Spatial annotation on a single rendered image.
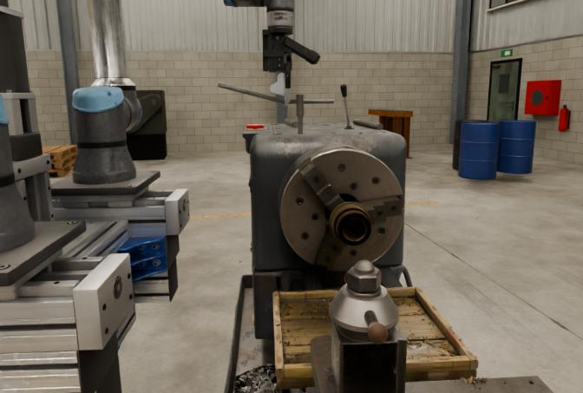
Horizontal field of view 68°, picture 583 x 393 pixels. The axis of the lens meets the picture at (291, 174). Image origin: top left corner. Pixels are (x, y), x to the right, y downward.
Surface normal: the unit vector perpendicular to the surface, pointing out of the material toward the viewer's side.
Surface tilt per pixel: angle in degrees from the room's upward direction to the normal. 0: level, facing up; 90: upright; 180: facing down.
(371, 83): 90
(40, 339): 90
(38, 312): 90
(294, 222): 90
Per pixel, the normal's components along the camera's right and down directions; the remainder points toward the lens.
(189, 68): 0.18, 0.18
